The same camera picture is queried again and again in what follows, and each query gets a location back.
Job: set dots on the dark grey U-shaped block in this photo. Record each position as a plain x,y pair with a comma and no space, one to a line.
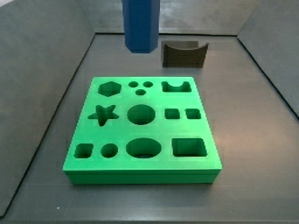
184,53

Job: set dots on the blue hexagonal prism peg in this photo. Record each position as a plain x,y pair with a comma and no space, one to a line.
141,15

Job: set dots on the green shape sorter block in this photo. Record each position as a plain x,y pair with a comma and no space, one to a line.
142,134

